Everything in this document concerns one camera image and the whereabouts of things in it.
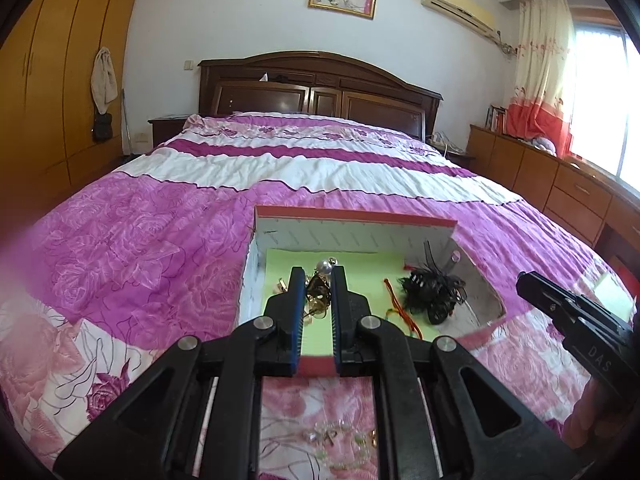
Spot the thin metal stick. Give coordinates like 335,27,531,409
121,89,132,153

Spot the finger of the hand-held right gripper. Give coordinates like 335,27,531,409
516,271,591,333

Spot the small black bag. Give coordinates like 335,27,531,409
92,112,113,142

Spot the beige cloth bag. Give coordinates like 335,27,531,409
90,47,119,115

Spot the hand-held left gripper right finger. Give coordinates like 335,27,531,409
330,266,588,480

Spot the pink cardboard box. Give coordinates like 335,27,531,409
235,204,508,378

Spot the light green paper sheet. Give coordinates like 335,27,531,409
260,249,441,361

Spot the wooden wardrobe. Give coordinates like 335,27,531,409
0,0,151,221

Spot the row of books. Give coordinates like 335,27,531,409
484,105,508,134

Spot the black feather hair accessory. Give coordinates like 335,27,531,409
397,240,468,325

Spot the grey white cloth bundle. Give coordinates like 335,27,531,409
525,135,559,157

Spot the cream and red curtain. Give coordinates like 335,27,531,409
504,0,576,157

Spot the bright window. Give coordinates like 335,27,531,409
570,15,640,196

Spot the bed with pink quilt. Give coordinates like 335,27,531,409
0,111,640,480

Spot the orange hair band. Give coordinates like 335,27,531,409
386,307,426,341

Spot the dark wooden nightstand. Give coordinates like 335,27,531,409
440,150,476,171
148,115,193,150

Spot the wall air conditioner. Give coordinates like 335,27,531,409
420,0,501,38

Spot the person's right hand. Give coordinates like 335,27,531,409
565,377,636,448

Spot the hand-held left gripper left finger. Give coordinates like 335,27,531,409
52,266,307,480

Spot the gold pearl jewelry piece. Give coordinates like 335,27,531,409
272,256,346,322

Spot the low wooden cabinet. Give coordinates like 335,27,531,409
467,124,640,261

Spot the clear crystal jewelry piece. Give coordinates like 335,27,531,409
305,420,351,446

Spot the dark wooden headboard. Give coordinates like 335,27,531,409
196,51,444,143

